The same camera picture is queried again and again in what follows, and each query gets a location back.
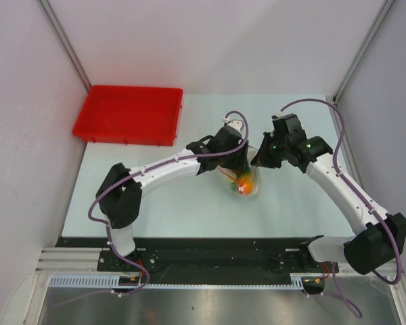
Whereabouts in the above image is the clear zip top bag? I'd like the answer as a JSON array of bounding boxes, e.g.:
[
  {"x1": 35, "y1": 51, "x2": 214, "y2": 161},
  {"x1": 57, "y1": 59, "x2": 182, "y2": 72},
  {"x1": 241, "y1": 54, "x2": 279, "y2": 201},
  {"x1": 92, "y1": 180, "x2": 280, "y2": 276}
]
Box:
[{"x1": 217, "y1": 146, "x2": 261, "y2": 198}]

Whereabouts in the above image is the orange green fake mango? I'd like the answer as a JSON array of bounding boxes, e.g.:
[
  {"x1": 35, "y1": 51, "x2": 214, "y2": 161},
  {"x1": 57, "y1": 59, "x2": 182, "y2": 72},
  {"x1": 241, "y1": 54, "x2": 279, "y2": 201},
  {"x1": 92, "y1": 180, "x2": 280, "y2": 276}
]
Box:
[{"x1": 237, "y1": 173, "x2": 257, "y2": 196}]

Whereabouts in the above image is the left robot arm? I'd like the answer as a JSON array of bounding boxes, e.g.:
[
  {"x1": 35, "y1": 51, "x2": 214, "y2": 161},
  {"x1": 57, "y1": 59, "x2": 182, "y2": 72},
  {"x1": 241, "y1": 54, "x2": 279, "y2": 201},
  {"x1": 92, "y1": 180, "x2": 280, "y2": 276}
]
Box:
[{"x1": 93, "y1": 120, "x2": 248, "y2": 271}]

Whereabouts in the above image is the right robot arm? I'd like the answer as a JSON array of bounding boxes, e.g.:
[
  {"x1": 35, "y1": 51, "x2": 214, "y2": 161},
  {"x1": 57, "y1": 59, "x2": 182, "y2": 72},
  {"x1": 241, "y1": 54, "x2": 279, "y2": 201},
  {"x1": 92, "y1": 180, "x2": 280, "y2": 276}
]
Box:
[{"x1": 252, "y1": 113, "x2": 406, "y2": 275}]

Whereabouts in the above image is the red plastic tray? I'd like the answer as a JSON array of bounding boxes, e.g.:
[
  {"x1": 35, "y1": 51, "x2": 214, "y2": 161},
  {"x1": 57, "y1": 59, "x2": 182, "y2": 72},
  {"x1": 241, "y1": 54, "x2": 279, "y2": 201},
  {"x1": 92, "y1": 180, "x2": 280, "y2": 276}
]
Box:
[{"x1": 72, "y1": 85, "x2": 183, "y2": 146}]

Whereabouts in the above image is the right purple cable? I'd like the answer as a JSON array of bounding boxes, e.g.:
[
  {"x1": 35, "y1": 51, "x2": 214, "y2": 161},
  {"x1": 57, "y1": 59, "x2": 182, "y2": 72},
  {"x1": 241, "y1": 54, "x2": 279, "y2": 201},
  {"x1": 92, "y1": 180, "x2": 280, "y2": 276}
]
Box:
[{"x1": 275, "y1": 99, "x2": 404, "y2": 319}]

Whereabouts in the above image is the purple cable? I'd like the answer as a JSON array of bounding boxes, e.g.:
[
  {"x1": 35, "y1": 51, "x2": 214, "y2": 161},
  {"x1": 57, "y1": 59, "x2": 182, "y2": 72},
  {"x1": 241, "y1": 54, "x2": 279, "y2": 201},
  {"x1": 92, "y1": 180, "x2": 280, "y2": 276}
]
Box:
[
  {"x1": 275, "y1": 99, "x2": 404, "y2": 319},
  {"x1": 50, "y1": 110, "x2": 250, "y2": 307}
]

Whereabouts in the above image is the white slotted cable duct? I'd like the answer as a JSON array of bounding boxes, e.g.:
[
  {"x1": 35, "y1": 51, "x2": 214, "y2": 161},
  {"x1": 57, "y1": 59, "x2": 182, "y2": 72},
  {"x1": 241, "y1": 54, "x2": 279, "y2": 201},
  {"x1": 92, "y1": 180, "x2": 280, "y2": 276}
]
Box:
[{"x1": 48, "y1": 274, "x2": 304, "y2": 290}]

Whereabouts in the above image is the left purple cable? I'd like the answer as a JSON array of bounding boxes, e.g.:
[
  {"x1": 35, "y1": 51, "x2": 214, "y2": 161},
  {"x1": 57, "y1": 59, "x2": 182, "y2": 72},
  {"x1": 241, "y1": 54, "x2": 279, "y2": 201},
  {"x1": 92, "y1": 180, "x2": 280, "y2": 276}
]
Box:
[{"x1": 50, "y1": 110, "x2": 250, "y2": 307}]

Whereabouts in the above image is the aluminium frame rail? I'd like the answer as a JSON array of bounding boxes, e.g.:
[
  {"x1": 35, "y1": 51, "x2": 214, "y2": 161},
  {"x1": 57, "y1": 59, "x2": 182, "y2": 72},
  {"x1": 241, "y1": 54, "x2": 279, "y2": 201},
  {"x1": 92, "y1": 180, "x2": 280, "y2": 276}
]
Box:
[{"x1": 35, "y1": 247, "x2": 104, "y2": 275}]

